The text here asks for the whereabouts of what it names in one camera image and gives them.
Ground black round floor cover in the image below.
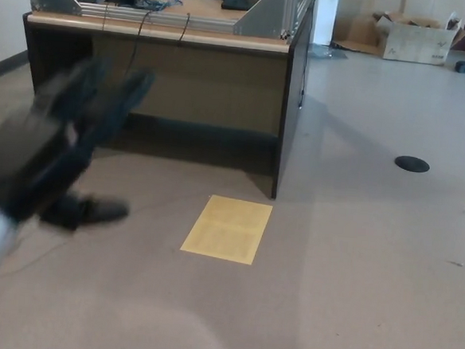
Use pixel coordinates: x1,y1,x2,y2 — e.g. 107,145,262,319
393,155,432,174

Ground clear plastic bag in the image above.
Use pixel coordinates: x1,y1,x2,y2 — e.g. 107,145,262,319
309,43,349,61

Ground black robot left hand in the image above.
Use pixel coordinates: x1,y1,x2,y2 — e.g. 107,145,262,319
0,48,158,237

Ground black flat device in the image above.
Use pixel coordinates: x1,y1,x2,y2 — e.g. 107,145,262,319
221,0,261,13

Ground yellow paper sheet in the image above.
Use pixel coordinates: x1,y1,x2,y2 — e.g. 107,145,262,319
178,192,275,268

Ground open cardboard box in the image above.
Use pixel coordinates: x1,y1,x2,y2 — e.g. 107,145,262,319
370,6,465,67

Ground dark wooden desk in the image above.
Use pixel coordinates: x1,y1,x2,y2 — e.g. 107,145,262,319
11,0,320,202

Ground long black power cable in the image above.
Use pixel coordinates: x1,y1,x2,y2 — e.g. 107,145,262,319
126,10,153,73

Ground flat cardboard sheet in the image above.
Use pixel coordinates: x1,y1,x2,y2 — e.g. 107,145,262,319
330,13,386,57

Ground aluminium profile frame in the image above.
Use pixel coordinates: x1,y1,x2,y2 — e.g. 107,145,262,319
21,0,318,42

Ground short black cable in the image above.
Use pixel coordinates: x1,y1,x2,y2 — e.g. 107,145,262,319
176,13,191,47

